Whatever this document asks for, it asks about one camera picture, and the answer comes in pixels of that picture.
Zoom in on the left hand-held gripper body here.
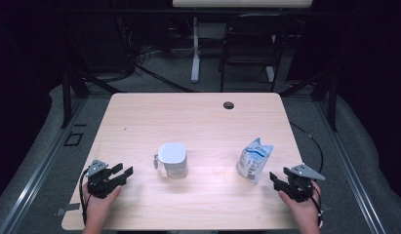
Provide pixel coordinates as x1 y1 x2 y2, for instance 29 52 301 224
85 159 123 200

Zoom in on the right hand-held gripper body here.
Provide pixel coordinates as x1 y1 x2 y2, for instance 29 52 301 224
279 163 327 203

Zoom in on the grey tape strip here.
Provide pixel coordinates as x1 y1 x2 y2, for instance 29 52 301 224
55 202 82 217

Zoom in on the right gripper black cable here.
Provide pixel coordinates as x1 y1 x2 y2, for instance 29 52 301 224
309 186 325 228

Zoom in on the clear jar with white lid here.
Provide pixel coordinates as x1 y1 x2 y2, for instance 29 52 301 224
153 142 189 179

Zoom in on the white desk leg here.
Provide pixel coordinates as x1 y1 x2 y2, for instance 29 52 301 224
190 17 202 84

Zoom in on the thick black floor cable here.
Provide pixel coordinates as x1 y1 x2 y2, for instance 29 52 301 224
135 62 196 94

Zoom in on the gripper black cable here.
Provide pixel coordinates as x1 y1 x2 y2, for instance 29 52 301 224
309 186 325 228
78 168 91 226

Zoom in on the person's left hand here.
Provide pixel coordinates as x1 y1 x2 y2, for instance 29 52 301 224
82 182 123 226

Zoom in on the person's right hand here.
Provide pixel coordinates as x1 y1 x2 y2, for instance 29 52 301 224
278 180 323 227

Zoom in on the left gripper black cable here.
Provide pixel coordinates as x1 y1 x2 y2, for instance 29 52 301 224
78 168 91 226

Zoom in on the aluminium floor rail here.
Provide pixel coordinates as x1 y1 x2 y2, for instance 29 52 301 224
314 100 388 234
0 97 89 234

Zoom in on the black metal frame post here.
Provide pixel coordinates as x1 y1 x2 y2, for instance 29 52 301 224
60 69 73 130
328 72 339 133

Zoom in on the white and blue milk bag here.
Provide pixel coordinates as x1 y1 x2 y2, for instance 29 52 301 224
236 136 274 185

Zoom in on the black folding chair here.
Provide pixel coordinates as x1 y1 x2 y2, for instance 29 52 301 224
218 13 298 94

